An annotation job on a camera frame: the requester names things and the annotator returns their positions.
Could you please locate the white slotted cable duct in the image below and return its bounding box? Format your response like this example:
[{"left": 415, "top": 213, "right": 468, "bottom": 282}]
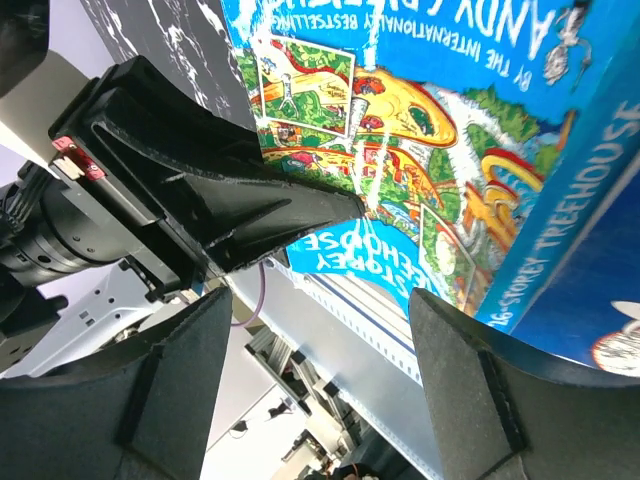
[{"left": 264, "top": 259, "right": 441, "bottom": 479}]

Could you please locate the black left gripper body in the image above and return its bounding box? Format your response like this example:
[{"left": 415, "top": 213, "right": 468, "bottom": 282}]
[{"left": 48, "top": 74, "right": 220, "bottom": 296}]

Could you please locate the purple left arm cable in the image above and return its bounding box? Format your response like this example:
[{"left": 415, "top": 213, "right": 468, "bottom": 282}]
[{"left": 229, "top": 262, "right": 266, "bottom": 329}]

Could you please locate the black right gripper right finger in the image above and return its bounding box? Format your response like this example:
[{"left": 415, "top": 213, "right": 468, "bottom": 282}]
[{"left": 409, "top": 289, "right": 639, "bottom": 479}]

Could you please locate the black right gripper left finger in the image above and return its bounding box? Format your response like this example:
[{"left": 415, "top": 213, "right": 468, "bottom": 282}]
[{"left": 1, "top": 287, "right": 232, "bottom": 479}]

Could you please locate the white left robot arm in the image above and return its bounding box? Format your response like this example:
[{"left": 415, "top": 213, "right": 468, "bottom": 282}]
[{"left": 1, "top": 1, "right": 364, "bottom": 376}]

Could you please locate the blue 26-storey treehouse book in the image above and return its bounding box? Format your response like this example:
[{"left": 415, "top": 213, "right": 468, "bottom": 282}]
[{"left": 222, "top": 1, "right": 639, "bottom": 377}]

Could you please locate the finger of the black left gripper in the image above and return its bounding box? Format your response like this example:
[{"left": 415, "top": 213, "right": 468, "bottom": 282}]
[
  {"left": 204, "top": 194, "right": 364, "bottom": 273},
  {"left": 92, "top": 56, "right": 345, "bottom": 200}
]

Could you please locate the black marble pattern mat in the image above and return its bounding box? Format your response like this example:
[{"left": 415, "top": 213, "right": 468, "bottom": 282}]
[{"left": 82, "top": 0, "right": 256, "bottom": 131}]

